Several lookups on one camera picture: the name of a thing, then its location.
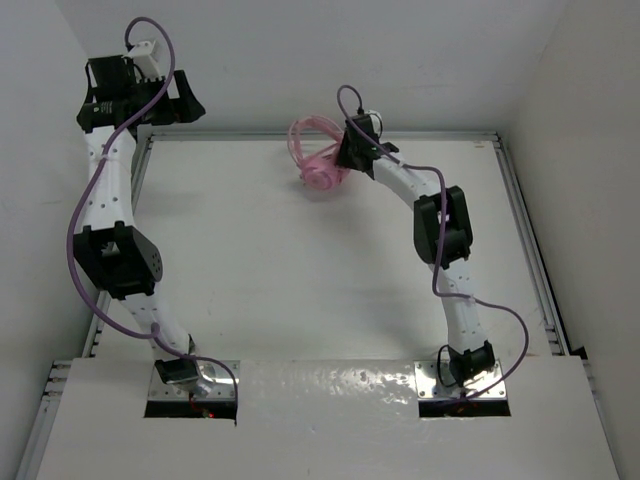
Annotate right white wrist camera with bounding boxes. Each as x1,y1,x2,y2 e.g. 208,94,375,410
357,108,383,124

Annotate metal base plate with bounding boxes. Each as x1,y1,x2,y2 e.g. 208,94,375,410
414,359,507,401
147,361,236,401

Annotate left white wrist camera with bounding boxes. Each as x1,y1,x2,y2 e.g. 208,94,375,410
126,40,162,80

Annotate purple cable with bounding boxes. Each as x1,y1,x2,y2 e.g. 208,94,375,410
66,17,239,396
336,84,532,401

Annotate pink headphones with cable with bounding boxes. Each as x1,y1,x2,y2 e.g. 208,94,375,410
287,115,349,191

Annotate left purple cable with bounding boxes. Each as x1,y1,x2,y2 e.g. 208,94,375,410
66,17,239,396

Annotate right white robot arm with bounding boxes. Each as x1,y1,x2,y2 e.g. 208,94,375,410
337,110,495,387

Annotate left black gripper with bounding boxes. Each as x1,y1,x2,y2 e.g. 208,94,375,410
125,71,203,127

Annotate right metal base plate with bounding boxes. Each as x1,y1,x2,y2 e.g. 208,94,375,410
414,359,507,401

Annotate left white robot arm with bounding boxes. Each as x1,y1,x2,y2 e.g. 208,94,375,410
67,55,206,389

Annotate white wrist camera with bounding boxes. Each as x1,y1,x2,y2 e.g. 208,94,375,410
126,40,162,80
357,108,383,124

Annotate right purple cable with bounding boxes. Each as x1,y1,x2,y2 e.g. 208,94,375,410
336,84,532,401

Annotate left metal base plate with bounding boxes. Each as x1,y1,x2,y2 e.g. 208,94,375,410
147,361,236,401

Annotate aluminium table frame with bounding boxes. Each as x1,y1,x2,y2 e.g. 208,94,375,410
14,130,591,480

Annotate white front cover board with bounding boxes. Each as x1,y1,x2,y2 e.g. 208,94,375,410
38,357,617,479

